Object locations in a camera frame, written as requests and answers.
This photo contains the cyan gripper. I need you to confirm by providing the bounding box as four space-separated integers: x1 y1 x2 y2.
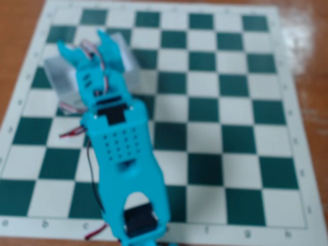
56 30 134 111

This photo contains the white cardboard box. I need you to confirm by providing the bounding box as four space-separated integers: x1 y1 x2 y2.
43 32 141 116

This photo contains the green white chessboard mat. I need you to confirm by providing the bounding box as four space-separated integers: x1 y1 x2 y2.
0 0 317 244

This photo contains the red white black servo cable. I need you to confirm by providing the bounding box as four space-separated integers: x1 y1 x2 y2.
59 125 88 139
59 101 88 115

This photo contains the thin black cable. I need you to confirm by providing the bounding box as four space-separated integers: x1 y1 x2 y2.
86 139 106 214

